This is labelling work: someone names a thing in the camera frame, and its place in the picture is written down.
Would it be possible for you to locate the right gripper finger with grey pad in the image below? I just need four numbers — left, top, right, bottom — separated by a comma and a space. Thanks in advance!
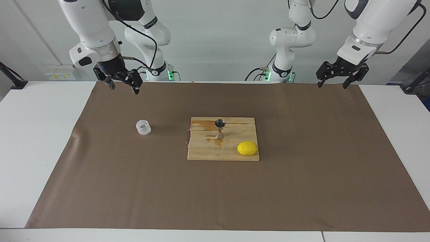
94, 66, 116, 91

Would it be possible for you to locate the right gripper finger all black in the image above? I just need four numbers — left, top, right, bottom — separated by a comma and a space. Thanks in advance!
125, 69, 143, 95

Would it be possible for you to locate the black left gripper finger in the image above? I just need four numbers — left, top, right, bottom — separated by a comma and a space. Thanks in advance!
342, 65, 369, 90
316, 62, 332, 88

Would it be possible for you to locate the clear textured glass cup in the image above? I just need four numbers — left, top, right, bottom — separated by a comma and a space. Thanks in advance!
136, 120, 152, 135

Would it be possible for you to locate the steel cocktail jigger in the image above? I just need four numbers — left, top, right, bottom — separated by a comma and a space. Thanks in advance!
215, 119, 226, 140

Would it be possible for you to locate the wooden cutting board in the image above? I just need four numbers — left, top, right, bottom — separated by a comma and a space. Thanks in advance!
187, 117, 260, 162

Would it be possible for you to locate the yellow lemon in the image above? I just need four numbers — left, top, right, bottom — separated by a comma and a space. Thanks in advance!
237, 141, 258, 156

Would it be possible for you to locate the brown paper table mat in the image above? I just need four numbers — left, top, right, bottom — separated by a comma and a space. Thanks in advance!
25, 82, 430, 232

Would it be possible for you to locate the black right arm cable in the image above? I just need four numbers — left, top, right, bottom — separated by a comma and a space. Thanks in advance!
102, 0, 159, 69

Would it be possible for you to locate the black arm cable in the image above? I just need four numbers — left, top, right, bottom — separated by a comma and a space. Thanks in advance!
102, 0, 159, 69
310, 0, 427, 55

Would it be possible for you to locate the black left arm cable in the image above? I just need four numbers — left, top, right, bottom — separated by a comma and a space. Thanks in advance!
310, 0, 427, 55

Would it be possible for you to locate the white yellow wall socket box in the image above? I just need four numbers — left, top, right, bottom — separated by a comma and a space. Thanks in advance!
45, 65, 77, 81

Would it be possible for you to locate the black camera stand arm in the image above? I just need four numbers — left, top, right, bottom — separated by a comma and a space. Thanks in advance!
400, 67, 430, 94
0, 62, 28, 90

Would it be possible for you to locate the black base cable bundle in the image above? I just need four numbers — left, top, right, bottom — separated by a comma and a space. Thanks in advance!
245, 62, 271, 82

